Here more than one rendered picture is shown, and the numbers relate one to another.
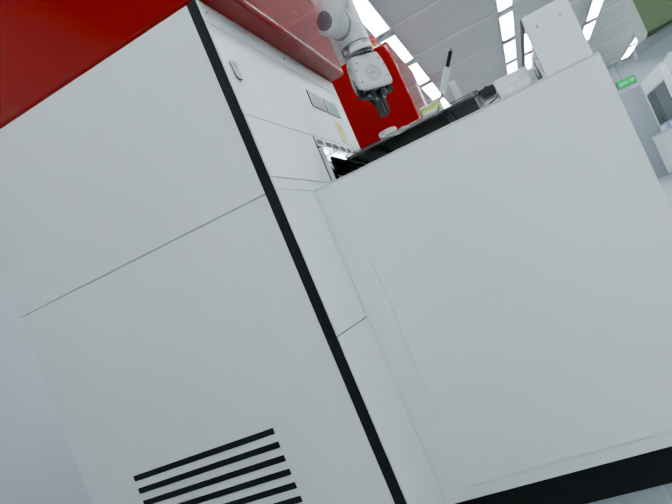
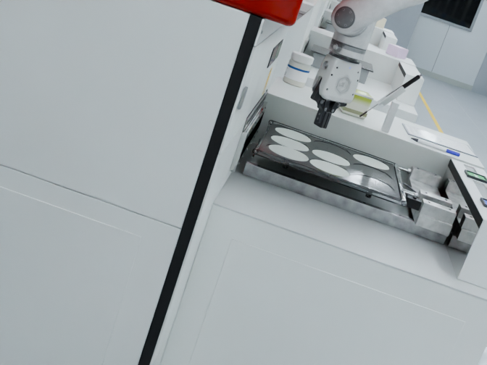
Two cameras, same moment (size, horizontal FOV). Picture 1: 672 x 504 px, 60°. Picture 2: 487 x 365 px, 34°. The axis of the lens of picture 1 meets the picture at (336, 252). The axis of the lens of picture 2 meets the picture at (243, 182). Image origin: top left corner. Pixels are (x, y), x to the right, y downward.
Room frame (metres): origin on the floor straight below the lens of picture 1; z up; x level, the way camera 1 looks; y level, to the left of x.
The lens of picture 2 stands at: (-0.21, 0.38, 1.34)
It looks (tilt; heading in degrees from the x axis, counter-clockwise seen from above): 17 degrees down; 344
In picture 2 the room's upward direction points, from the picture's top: 19 degrees clockwise
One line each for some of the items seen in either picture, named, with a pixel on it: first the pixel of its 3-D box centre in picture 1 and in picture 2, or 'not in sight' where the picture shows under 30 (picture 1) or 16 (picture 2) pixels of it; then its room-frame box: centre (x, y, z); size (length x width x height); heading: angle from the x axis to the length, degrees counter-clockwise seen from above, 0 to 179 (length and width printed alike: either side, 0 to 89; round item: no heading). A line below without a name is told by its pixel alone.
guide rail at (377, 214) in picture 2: not in sight; (344, 202); (1.45, -0.36, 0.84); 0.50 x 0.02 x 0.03; 71
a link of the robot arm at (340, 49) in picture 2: (357, 52); (346, 50); (1.54, -0.26, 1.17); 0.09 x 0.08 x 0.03; 112
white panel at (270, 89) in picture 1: (308, 123); (251, 93); (1.47, -0.06, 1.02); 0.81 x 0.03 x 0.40; 161
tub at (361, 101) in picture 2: (433, 115); (355, 102); (1.89, -0.47, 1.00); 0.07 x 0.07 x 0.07; 80
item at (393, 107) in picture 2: (449, 89); (388, 106); (1.78, -0.52, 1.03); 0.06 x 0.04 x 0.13; 71
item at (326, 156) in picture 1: (352, 169); (250, 132); (1.64, -0.13, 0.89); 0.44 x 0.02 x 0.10; 161
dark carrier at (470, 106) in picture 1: (420, 135); (330, 158); (1.58, -0.34, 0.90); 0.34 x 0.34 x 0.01; 71
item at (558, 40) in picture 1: (551, 68); (472, 217); (1.40, -0.66, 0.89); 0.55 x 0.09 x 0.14; 161
